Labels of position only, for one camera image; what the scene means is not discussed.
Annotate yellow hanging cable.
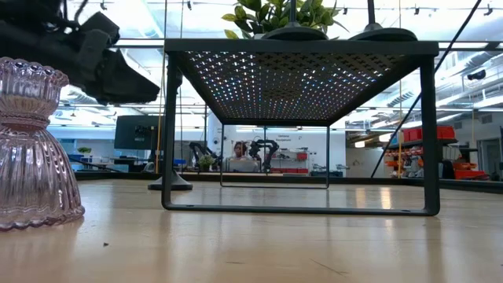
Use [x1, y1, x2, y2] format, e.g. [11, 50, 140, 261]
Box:
[155, 39, 168, 175]

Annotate shelving rack with red bins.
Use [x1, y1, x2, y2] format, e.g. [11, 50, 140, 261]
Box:
[383, 125, 490, 181]

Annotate grey overhead beam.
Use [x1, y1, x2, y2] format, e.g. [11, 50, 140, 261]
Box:
[113, 37, 503, 51]

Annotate small green plant black pot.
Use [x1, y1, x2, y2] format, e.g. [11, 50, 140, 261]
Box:
[197, 154, 215, 173]

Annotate black perforated metal shelf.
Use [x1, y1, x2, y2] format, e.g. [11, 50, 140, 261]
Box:
[161, 38, 442, 217]

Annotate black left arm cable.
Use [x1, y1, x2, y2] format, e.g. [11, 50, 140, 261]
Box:
[68, 156, 125, 173]

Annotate black computer monitor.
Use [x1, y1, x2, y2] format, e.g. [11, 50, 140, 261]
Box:
[114, 115, 165, 151]

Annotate pink ribbed glass candle holder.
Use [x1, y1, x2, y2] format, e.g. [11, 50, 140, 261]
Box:
[0, 57, 86, 232]

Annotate white rack with red bins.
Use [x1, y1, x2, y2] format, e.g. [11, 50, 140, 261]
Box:
[269, 151, 310, 175]

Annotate person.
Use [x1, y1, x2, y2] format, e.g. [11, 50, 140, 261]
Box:
[229, 140, 260, 173]

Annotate black aluminium table frame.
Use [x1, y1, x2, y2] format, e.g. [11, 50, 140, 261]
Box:
[74, 171, 503, 194]

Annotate green plant in white pot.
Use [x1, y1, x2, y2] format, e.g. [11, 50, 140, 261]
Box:
[221, 0, 351, 40]

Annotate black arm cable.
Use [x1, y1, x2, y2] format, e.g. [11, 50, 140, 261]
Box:
[68, 156, 125, 173]
[370, 0, 483, 178]

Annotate black metal candlestick holder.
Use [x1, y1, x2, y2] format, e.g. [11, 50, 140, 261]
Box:
[261, 0, 329, 42]
[348, 0, 419, 42]

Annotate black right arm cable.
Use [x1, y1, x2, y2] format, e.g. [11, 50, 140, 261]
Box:
[370, 0, 483, 178]

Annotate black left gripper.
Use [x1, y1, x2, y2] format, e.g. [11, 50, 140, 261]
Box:
[0, 0, 161, 106]

